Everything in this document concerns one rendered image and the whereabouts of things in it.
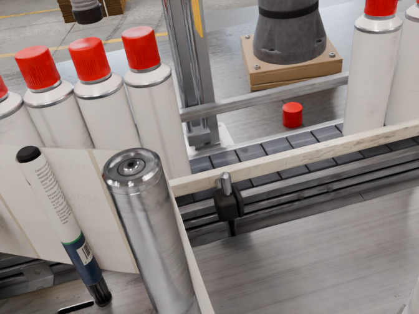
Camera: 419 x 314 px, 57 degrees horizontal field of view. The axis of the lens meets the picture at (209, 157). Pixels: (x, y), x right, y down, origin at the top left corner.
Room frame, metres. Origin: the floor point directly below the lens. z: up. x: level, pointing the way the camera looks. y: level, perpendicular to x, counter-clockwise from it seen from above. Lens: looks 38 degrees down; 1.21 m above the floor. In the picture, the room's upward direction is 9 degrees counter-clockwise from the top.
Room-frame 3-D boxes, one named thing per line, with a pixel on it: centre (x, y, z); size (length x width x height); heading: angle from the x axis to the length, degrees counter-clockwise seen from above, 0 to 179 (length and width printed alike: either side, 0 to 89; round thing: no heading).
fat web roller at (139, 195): (0.19, 0.05, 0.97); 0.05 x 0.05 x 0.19
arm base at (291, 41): (0.76, -0.20, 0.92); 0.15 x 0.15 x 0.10
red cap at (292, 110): (0.55, -0.15, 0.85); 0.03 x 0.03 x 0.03
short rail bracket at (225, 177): (0.31, -0.01, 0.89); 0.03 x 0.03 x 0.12; 8
